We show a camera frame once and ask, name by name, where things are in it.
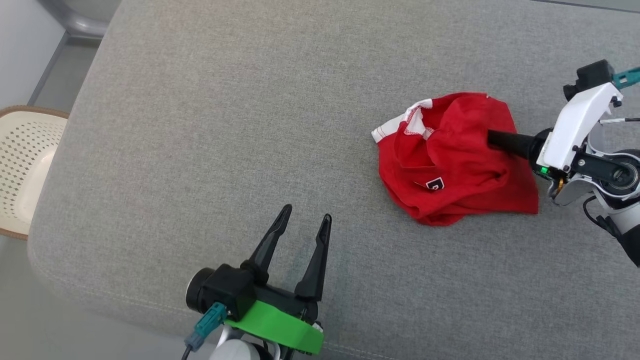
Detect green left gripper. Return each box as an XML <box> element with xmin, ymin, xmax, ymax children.
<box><xmin>222</xmin><ymin>204</ymin><xmax>333</xmax><ymax>360</ymax></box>

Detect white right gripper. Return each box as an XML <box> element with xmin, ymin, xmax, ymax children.
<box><xmin>487</xmin><ymin>82</ymin><xmax>624</xmax><ymax>181</ymax></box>

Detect red shorts with elastic waistband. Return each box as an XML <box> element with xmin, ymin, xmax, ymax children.
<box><xmin>371</xmin><ymin>92</ymin><xmax>540</xmax><ymax>227</ymax></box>

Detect cream perforated laundry basket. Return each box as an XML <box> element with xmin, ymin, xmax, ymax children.
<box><xmin>0</xmin><ymin>105</ymin><xmax>70</xmax><ymax>241</ymax></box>

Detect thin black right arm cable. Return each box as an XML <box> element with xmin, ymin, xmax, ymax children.
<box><xmin>582</xmin><ymin>195</ymin><xmax>623</xmax><ymax>240</ymax></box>

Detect teal plug left camera cable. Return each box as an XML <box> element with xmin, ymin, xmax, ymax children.
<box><xmin>181</xmin><ymin>301</ymin><xmax>228</xmax><ymax>360</ymax></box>

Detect teal plug camera cable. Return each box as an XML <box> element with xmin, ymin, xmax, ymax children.
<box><xmin>612</xmin><ymin>66</ymin><xmax>640</xmax><ymax>92</ymax></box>
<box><xmin>181</xmin><ymin>301</ymin><xmax>228</xmax><ymax>360</ymax></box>

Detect teal plug right camera cable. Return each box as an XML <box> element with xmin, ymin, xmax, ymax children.
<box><xmin>612</xmin><ymin>66</ymin><xmax>640</xmax><ymax>92</ymax></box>

